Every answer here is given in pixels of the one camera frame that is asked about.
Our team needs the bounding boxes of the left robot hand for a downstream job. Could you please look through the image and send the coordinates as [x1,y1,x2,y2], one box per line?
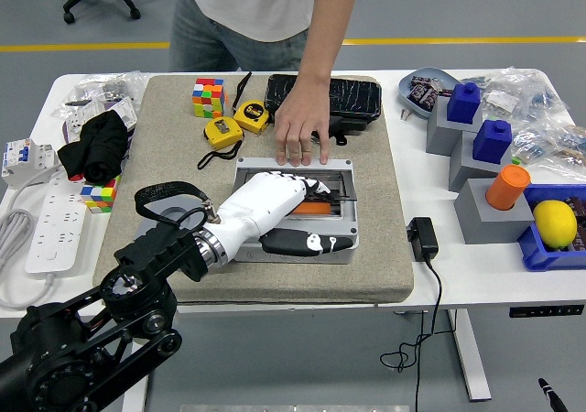
[211,169,362,265]

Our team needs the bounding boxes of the yellow lemon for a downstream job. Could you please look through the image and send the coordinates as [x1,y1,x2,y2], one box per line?
[533,200,579,250]

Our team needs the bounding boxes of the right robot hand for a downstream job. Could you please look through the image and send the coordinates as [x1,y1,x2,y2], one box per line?
[537,377,571,412]

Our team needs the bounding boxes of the black cloth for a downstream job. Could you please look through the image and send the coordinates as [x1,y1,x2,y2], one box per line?
[57,111,131,185]

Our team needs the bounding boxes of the black bag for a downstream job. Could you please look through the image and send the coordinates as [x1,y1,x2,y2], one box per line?
[264,73,383,146]

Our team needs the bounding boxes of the grey junction box clear lid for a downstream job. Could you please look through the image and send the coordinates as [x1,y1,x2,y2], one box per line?
[225,157,360,266]

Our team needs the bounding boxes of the dark snack packets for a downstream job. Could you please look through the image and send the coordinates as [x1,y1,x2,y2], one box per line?
[408,75,452,110]

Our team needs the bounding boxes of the clear bag of parts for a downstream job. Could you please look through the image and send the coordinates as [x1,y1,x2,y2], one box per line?
[68,70,150,106]
[466,67,573,125]
[510,121,586,179]

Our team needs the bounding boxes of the black power adapter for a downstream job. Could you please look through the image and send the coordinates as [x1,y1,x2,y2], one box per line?
[407,216,440,263]

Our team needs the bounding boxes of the grey holder block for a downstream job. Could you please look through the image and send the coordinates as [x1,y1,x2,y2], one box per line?
[453,178,537,245]
[132,191,217,244]
[448,132,514,193]
[426,95,484,157]

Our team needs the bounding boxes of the orange cylinder battery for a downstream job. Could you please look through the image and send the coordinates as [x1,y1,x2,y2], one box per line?
[485,164,532,211]
[292,201,331,215]

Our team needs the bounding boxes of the person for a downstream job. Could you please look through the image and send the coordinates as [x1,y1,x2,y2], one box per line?
[168,0,363,167]

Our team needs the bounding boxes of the colourful puzzle cube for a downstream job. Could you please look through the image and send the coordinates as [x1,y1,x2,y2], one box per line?
[191,77,228,119]
[81,175,123,214]

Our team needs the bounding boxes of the yellow tape measure small label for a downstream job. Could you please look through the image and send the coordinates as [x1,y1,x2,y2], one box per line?
[197,115,245,170]

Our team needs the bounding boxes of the blue bottle-shaped block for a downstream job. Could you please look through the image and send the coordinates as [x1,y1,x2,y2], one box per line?
[472,119,513,165]
[446,82,483,125]

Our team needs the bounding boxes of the grey-brown mat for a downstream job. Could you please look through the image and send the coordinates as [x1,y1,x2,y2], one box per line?
[92,73,416,307]

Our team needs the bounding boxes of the white wall socket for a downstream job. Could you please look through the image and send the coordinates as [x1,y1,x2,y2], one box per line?
[61,109,92,144]
[103,98,138,132]

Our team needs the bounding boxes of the blue storage bin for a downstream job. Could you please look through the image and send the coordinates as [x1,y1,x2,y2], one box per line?
[516,183,586,273]

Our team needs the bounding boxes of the person's left hand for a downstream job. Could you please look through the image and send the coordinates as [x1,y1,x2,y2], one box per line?
[273,92,333,167]

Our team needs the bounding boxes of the yellow tape measure 5m print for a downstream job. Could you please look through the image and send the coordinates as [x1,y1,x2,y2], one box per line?
[231,70,271,134]

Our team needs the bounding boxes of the blue-grey dish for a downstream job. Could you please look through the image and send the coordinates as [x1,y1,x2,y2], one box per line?
[397,67,461,120]

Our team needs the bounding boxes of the black table control panel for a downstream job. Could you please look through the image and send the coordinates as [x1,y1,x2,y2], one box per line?
[509,305,586,320]

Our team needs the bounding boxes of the white power strip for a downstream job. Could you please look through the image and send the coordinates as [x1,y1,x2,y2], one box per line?
[25,168,88,275]

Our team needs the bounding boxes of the black adapter cord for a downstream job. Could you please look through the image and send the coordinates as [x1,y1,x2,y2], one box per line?
[380,255,444,412]

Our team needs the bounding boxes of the white power strip cable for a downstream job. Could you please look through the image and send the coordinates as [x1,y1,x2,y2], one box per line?
[0,162,63,311]

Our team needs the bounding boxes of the white table leg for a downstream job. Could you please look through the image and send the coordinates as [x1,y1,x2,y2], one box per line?
[130,370,151,412]
[446,309,494,403]

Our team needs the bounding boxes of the white circuit breaker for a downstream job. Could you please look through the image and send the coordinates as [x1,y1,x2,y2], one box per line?
[0,137,60,189]

